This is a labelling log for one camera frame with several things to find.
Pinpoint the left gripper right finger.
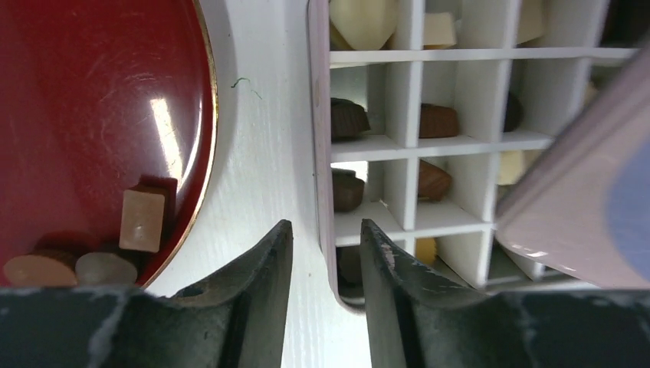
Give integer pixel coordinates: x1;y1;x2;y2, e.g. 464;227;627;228
359;219;649;367

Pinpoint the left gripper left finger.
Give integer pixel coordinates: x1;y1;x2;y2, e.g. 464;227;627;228
1;220;293;367

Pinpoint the square metal tray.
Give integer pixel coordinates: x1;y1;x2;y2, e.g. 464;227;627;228
496;48;649;289

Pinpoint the pink divided chocolate box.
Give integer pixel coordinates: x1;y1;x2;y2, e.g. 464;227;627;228
307;1;649;304

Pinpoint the round red plate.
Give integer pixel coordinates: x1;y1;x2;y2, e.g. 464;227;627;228
1;1;218;286

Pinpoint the brown cube chocolate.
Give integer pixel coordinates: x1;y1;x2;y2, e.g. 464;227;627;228
119;185;168;253

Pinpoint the dark rounded chocolate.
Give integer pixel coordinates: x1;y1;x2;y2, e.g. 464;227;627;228
74;251;139;285

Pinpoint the brown oval chocolate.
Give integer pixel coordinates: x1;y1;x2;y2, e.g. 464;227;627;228
3;255;77;287

